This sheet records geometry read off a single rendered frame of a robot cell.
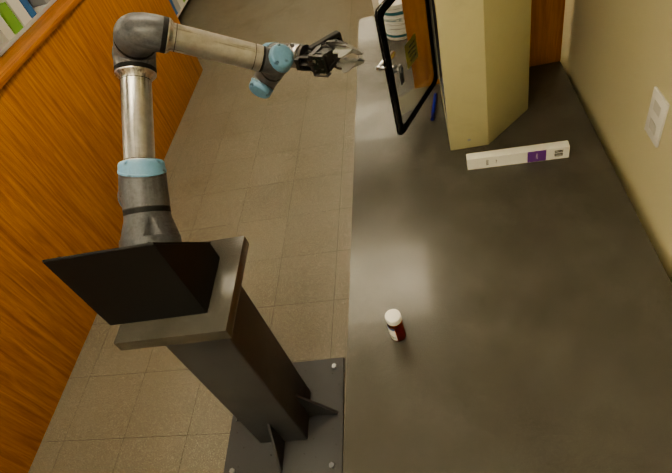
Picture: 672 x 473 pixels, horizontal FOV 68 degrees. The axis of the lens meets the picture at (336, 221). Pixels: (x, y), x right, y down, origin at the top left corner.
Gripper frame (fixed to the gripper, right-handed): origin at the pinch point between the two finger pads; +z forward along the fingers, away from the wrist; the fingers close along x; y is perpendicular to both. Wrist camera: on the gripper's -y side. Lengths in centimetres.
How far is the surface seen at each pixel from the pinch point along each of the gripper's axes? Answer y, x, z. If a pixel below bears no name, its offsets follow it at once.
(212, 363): 87, -52, -19
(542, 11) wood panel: -41, -7, 42
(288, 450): 89, -118, -15
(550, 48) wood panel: -42, -21, 45
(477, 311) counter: 58, -26, 54
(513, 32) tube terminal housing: -9.3, 3.5, 42.2
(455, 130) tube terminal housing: 6.1, -18.7, 30.4
